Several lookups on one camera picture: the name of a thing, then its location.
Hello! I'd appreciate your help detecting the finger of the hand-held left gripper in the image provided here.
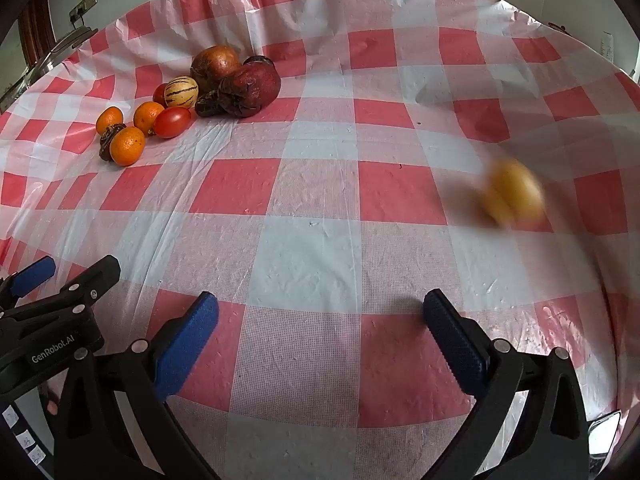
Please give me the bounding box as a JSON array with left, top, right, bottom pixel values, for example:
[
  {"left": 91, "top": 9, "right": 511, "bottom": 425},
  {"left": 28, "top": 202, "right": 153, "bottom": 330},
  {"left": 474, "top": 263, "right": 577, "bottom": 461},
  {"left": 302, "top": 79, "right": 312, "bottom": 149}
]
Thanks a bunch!
[
  {"left": 0, "top": 255, "right": 57, "bottom": 311},
  {"left": 15, "top": 254, "right": 122, "bottom": 319}
]

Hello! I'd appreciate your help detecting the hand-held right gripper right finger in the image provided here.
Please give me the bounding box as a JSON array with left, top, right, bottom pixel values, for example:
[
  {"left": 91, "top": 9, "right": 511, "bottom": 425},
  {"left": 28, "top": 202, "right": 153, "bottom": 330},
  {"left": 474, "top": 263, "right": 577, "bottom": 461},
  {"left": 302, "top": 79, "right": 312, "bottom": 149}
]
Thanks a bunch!
[{"left": 422, "top": 288, "right": 588, "bottom": 480}]

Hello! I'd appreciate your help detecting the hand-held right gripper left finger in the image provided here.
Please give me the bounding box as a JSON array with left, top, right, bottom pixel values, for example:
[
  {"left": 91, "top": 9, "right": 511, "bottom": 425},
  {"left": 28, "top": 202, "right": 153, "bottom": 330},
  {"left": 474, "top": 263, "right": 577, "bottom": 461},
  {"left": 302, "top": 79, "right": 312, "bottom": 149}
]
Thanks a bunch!
[{"left": 47, "top": 291, "right": 221, "bottom": 480}]

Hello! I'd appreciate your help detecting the dark purple passion fruit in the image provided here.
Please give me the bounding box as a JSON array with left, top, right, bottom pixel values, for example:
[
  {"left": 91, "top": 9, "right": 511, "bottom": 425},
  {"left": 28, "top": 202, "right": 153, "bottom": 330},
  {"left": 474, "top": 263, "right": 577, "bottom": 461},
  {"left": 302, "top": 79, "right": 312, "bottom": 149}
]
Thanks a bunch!
[
  {"left": 194, "top": 90, "right": 223, "bottom": 118},
  {"left": 99, "top": 123, "right": 127, "bottom": 162}
]

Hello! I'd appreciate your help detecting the orange mandarin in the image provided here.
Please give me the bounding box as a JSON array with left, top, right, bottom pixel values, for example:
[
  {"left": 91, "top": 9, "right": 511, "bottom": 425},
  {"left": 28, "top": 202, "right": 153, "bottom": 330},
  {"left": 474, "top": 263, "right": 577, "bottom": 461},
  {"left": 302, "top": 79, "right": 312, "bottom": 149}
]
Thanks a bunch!
[
  {"left": 95, "top": 106, "right": 124, "bottom": 135},
  {"left": 109, "top": 126, "right": 146, "bottom": 167},
  {"left": 133, "top": 101, "right": 166, "bottom": 133}
]

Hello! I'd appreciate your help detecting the yellow round fruit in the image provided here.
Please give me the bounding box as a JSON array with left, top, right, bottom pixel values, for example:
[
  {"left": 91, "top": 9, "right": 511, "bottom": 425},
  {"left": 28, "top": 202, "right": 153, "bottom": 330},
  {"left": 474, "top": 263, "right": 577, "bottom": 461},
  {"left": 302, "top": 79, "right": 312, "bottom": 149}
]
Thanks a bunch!
[{"left": 482, "top": 157, "right": 546, "bottom": 228}]

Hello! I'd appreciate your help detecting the striped pale yellow pepino melon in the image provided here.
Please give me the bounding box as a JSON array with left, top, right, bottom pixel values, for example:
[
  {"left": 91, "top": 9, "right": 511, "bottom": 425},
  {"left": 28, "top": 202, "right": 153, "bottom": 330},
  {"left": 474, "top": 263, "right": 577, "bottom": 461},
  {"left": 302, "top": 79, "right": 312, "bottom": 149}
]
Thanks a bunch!
[{"left": 164, "top": 76, "right": 200, "bottom": 109}]

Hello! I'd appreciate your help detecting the dark red wrinkled fruit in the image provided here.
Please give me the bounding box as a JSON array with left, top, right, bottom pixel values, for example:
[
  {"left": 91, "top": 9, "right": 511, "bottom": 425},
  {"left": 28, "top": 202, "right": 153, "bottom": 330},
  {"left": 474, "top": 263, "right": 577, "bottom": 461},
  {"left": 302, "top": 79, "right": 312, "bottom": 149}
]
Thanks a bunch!
[{"left": 217, "top": 63, "right": 282, "bottom": 118}]

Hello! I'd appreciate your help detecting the shiny grey object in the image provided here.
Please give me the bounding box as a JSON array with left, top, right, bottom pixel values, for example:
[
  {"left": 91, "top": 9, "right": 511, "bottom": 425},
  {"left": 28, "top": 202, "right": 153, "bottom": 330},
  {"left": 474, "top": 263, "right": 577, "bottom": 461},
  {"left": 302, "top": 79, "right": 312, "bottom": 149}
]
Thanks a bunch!
[{"left": 589, "top": 410, "right": 623, "bottom": 456}]

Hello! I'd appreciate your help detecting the red white checkered tablecloth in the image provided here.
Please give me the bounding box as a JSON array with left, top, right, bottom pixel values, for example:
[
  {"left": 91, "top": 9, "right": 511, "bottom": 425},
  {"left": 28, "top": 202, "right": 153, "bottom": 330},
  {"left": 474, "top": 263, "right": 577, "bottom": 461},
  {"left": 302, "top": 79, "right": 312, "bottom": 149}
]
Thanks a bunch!
[{"left": 0, "top": 0, "right": 640, "bottom": 467}]

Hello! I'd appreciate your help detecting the wooden door frame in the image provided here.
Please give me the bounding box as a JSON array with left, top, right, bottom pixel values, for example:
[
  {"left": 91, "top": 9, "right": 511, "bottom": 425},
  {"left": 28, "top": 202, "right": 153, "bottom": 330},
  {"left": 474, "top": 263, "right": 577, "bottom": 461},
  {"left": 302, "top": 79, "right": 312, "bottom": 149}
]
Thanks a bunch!
[{"left": 20, "top": 0, "right": 53, "bottom": 68}]

